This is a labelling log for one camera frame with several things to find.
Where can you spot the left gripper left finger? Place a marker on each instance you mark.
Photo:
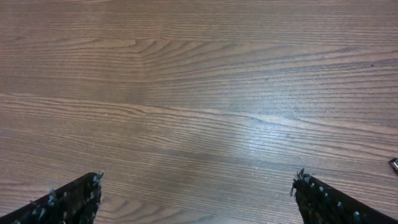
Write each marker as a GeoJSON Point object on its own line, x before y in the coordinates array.
{"type": "Point", "coordinates": [74, 203]}

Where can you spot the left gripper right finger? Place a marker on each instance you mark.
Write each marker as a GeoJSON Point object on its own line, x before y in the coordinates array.
{"type": "Point", "coordinates": [320, 203]}

